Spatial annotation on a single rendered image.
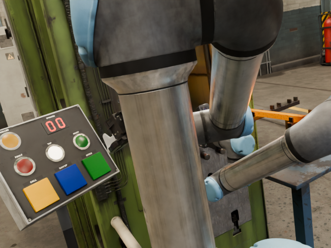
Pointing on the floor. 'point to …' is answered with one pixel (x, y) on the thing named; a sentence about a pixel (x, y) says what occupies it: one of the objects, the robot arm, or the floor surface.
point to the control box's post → (67, 227)
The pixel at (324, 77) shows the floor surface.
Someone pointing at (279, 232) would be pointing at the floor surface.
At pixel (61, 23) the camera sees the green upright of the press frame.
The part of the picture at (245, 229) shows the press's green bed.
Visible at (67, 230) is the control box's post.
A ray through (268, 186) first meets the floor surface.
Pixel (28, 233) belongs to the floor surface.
